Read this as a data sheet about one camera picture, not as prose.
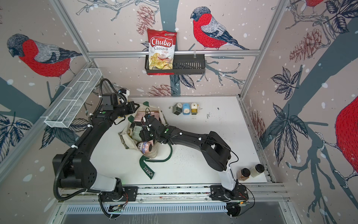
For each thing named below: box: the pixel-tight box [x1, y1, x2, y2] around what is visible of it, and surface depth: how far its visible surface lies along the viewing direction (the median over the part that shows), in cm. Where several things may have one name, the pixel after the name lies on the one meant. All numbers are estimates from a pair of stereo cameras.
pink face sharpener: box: [137, 139, 154, 154], surface depth 83 cm
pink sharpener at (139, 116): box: [133, 111, 146, 122], surface depth 85 cm
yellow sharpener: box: [191, 102, 198, 116], surface depth 109 cm
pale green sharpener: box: [131, 125, 143, 142], surface depth 85 cm
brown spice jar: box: [236, 167, 251, 182], surface depth 74 cm
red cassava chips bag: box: [147, 28, 178, 76], surface depth 86 cm
